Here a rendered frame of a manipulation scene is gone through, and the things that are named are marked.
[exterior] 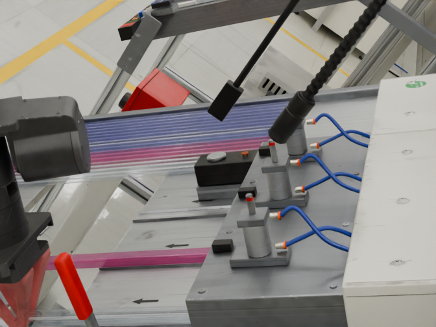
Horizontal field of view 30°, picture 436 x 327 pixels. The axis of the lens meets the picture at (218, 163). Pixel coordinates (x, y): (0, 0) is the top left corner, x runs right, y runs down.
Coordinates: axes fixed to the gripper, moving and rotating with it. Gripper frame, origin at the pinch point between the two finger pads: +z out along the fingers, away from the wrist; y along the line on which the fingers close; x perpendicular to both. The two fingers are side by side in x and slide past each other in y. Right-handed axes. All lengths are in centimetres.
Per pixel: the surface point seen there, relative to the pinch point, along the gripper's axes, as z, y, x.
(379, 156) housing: -9.2, 15.9, -34.4
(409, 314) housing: -6.7, -8.1, -37.8
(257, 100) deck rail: -1, 58, -13
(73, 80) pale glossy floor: 41, 218, 97
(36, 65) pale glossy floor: 32, 212, 108
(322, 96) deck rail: -1, 58, -23
